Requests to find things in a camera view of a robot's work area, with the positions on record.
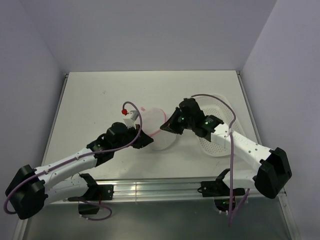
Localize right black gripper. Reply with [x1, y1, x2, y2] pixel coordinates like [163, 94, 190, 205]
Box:
[161, 106, 195, 135]

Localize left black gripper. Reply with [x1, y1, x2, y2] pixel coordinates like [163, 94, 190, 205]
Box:
[113, 123, 153, 152]

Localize white mesh laundry bag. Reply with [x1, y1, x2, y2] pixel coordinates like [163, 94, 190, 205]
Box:
[140, 107, 177, 151]

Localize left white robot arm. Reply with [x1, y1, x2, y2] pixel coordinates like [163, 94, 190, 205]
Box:
[3, 122, 154, 220]

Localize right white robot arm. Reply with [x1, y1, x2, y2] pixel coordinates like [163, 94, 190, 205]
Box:
[160, 98, 292, 199]

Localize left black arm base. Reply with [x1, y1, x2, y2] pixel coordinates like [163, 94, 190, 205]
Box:
[67, 184, 114, 218]

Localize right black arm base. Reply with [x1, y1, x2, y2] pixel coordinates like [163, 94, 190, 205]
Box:
[197, 180, 245, 212]

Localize white perforated plastic basket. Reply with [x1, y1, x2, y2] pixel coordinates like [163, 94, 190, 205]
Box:
[195, 96, 234, 158]

